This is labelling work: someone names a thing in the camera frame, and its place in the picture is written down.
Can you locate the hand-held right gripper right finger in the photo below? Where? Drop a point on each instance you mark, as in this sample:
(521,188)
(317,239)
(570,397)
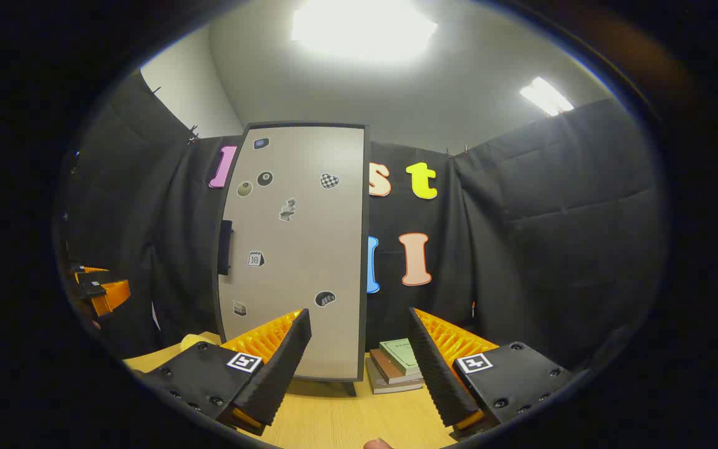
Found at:
(437,374)

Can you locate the black backdrop cloth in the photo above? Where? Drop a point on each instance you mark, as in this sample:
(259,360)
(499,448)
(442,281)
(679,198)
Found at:
(552,249)

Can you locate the ceiling light panel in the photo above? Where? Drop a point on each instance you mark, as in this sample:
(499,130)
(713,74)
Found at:
(362,28)
(546,96)

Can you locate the brown book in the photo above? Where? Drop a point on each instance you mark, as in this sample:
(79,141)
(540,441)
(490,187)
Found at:
(384,368)

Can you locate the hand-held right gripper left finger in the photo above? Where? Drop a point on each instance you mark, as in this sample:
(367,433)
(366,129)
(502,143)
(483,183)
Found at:
(284,362)

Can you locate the dark grey cabinet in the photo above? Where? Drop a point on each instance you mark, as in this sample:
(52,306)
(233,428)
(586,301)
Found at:
(365,249)

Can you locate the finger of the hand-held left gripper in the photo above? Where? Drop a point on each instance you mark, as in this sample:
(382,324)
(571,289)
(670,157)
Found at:
(113,296)
(92,270)

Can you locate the beige cabinet door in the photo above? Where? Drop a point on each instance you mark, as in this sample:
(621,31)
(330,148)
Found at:
(309,249)

